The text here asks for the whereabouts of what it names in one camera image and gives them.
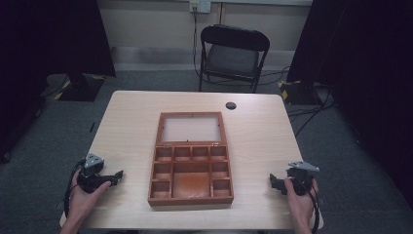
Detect black folding chair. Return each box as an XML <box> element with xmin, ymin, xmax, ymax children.
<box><xmin>198</xmin><ymin>23</ymin><xmax>272</xmax><ymax>95</ymax></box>

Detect black floor cables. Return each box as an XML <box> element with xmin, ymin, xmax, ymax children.
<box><xmin>259</xmin><ymin>65</ymin><xmax>338</xmax><ymax>138</ymax></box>

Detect black cable from wall outlet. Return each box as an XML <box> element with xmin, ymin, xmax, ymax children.
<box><xmin>192</xmin><ymin>5</ymin><xmax>204</xmax><ymax>81</ymax></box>

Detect black stand base striped tape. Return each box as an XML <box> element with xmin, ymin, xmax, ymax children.
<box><xmin>53</xmin><ymin>73</ymin><xmax>107</xmax><ymax>102</ymax></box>
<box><xmin>277</xmin><ymin>79</ymin><xmax>323</xmax><ymax>106</ymax></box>

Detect black curtain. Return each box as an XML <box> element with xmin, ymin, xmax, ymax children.
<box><xmin>286</xmin><ymin>0</ymin><xmax>413</xmax><ymax>209</ymax></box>
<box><xmin>0</xmin><ymin>0</ymin><xmax>117</xmax><ymax>98</ymax></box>

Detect white wall outlet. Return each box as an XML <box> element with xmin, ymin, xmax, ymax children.
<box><xmin>189</xmin><ymin>0</ymin><xmax>212</xmax><ymax>15</ymax></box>

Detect person's left hand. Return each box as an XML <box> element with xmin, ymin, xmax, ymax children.
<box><xmin>66</xmin><ymin>169</ymin><xmax>112</xmax><ymax>225</ymax></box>

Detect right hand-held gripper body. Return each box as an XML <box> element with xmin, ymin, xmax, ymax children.
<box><xmin>285</xmin><ymin>160</ymin><xmax>320</xmax><ymax>197</ymax></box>

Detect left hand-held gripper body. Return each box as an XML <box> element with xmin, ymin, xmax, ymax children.
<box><xmin>77</xmin><ymin>152</ymin><xmax>112</xmax><ymax>195</ymax></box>

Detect person's right hand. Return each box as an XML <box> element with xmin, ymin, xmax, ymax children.
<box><xmin>282</xmin><ymin>176</ymin><xmax>320</xmax><ymax>226</ymax></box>

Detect wooden compartment box with lid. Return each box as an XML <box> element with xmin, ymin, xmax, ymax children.
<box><xmin>147</xmin><ymin>111</ymin><xmax>235</xmax><ymax>207</ymax></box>

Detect left hand-held gripper black cable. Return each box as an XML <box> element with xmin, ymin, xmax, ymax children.
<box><xmin>63</xmin><ymin>158</ymin><xmax>87</xmax><ymax>219</ymax></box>

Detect right hand-held gripper black cable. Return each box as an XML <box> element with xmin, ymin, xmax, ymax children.
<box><xmin>291</xmin><ymin>175</ymin><xmax>321</xmax><ymax>234</ymax></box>

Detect hand-held gripper black cable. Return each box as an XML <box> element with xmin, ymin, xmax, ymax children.
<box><xmin>63</xmin><ymin>158</ymin><xmax>87</xmax><ymax>219</ymax></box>
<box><xmin>291</xmin><ymin>175</ymin><xmax>321</xmax><ymax>234</ymax></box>

